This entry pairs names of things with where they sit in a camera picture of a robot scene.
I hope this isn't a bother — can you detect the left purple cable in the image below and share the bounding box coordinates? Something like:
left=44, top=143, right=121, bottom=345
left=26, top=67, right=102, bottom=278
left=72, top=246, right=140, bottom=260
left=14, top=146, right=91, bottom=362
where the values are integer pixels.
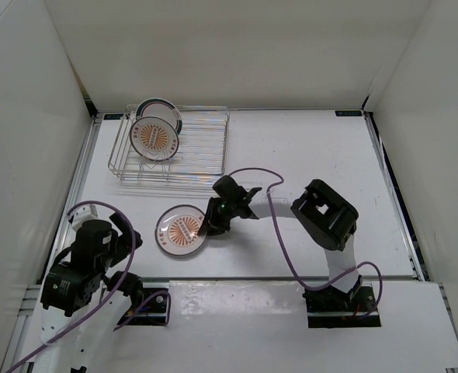
left=0, top=200, right=172, bottom=373

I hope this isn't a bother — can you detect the rear green rimmed plate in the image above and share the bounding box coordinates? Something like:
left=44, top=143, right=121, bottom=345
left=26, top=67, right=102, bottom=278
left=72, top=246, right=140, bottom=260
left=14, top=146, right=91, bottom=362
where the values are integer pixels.
left=135, top=98, right=182, bottom=134

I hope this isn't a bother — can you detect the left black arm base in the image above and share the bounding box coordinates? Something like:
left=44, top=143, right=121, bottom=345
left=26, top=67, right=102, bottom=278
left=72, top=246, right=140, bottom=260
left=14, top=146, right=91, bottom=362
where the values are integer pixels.
left=116, top=287, right=172, bottom=329

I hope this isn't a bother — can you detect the purple cable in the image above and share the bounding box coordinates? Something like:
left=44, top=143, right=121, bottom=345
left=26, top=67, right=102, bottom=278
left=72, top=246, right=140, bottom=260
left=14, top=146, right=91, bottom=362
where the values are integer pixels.
left=0, top=200, right=172, bottom=373
left=228, top=167, right=383, bottom=320

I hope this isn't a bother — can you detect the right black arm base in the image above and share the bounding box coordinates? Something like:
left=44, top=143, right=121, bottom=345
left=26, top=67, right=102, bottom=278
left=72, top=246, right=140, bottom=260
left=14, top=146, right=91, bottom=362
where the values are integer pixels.
left=302, top=284, right=381, bottom=329

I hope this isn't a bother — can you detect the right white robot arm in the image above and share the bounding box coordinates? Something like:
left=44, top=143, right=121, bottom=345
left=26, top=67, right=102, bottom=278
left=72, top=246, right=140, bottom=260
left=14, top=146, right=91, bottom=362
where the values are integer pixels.
left=198, top=176, right=362, bottom=311

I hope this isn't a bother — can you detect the orange sunburst plate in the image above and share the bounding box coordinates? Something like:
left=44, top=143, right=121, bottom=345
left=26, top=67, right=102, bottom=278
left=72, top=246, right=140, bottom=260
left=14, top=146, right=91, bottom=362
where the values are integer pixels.
left=154, top=204, right=207, bottom=258
left=129, top=116, right=179, bottom=162

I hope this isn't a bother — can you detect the wire dish rack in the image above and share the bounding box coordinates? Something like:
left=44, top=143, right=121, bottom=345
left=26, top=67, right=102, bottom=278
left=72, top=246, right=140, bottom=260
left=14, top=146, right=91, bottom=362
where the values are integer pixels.
left=102, top=105, right=230, bottom=189

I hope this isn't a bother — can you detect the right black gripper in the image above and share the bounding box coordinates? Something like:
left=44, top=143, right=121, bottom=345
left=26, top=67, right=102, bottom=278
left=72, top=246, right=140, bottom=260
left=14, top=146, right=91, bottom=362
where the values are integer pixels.
left=198, top=198, right=238, bottom=239

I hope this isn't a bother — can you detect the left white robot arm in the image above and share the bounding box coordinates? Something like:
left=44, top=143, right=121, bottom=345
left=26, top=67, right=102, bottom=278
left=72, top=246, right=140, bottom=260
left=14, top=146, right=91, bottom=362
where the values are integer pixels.
left=33, top=212, right=144, bottom=372

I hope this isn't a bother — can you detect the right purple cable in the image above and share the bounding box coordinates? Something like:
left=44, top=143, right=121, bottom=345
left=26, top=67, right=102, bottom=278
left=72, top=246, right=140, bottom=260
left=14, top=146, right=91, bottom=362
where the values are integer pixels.
left=228, top=167, right=383, bottom=320

